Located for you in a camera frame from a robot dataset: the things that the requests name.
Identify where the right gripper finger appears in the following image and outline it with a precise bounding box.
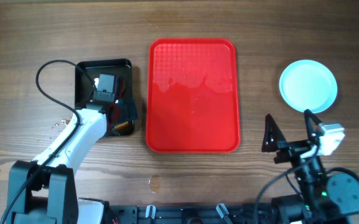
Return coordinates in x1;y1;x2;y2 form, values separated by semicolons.
304;109;321;140
261;114;287;152

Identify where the green orange sponge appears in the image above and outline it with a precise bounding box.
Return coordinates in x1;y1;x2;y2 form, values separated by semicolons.
114;121;129;131

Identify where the light blue plate top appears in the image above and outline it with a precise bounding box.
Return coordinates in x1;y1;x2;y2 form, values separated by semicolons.
279;60;338;109

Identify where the light blue plate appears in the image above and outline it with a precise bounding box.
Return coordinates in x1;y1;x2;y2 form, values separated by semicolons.
293;105;333;114
279;60;338;109

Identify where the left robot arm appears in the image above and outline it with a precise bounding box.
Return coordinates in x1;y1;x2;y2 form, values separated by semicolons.
1;100;138;223

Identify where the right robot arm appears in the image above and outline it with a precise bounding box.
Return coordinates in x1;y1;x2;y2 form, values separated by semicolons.
253;110;359;223

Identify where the black water tray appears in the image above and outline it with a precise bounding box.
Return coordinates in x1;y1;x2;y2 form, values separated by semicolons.
75;58;135;137

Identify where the red plastic tray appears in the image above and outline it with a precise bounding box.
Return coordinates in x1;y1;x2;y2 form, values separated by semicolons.
146;38;241;153

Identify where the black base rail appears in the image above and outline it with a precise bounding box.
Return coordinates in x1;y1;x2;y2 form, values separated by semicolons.
103;203;292;224

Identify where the left black cable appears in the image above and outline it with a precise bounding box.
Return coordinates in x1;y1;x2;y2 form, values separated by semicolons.
0;59;98;224

